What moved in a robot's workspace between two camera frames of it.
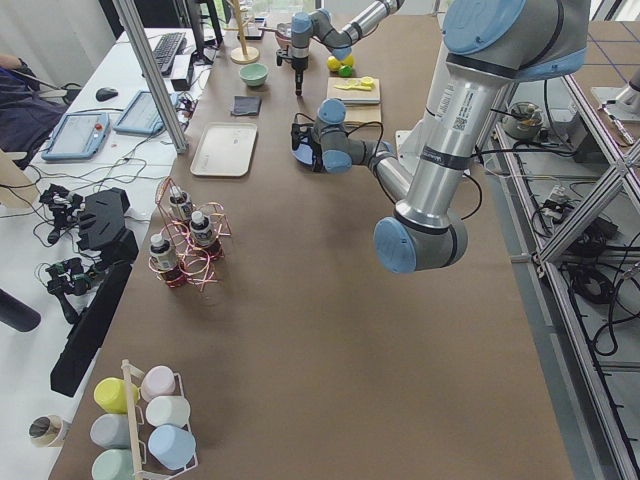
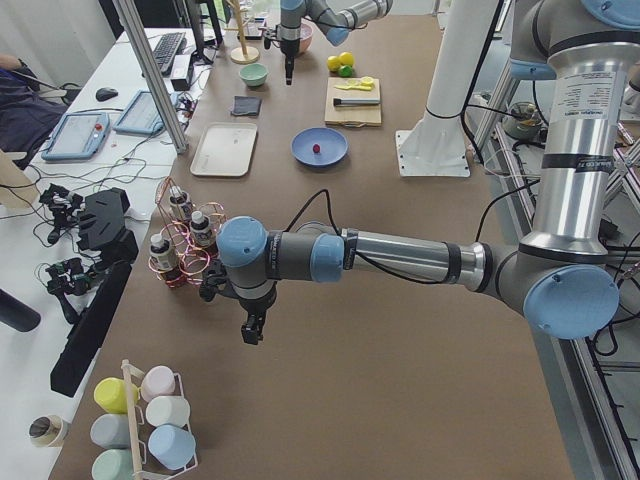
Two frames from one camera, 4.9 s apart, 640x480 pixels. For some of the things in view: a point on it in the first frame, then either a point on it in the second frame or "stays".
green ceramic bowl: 254,74 stays
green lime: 345,71 stays
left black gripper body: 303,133 -> 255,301
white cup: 168,410 stays
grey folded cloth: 247,105 stays
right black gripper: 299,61 -> 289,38
